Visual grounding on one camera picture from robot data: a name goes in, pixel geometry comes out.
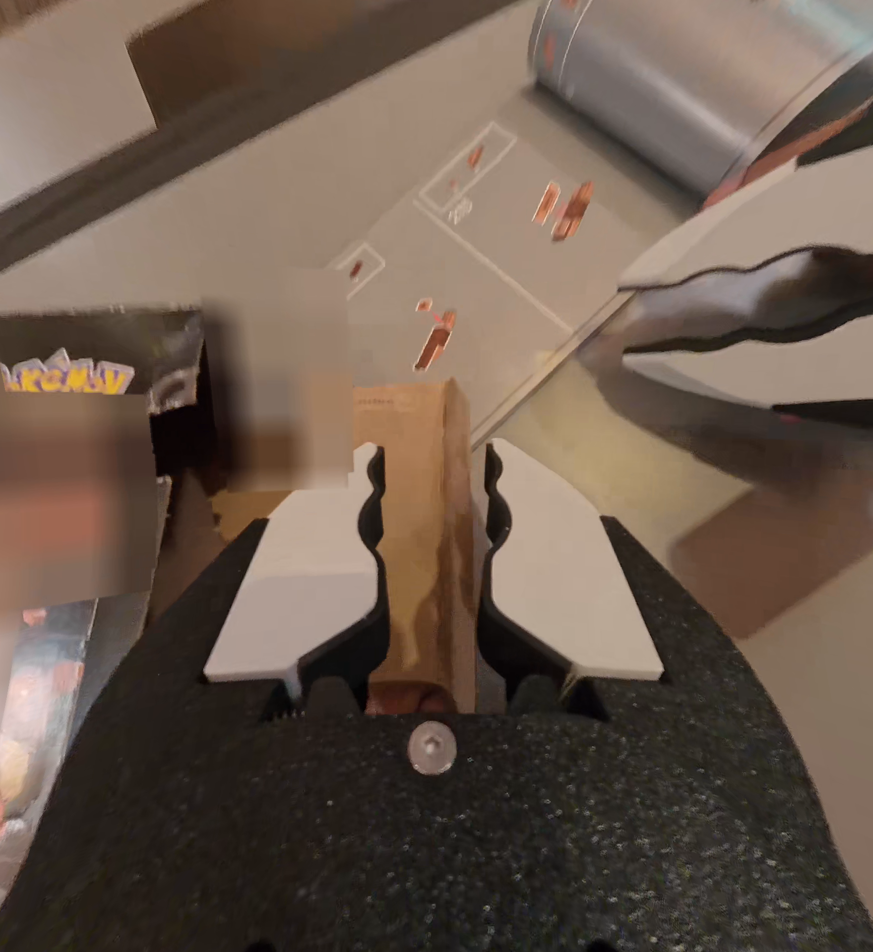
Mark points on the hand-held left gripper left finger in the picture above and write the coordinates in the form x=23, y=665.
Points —
x=295, y=595

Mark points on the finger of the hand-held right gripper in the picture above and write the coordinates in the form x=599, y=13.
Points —
x=824, y=372
x=809, y=223

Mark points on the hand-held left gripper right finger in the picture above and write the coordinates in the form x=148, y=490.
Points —
x=571, y=588

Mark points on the brick instruction booklet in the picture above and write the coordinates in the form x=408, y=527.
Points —
x=496, y=253

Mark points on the grey desk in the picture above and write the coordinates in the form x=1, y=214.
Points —
x=839, y=774

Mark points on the black printed packet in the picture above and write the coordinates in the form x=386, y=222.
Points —
x=109, y=339

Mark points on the brick set box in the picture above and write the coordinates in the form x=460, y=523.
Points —
x=20, y=774

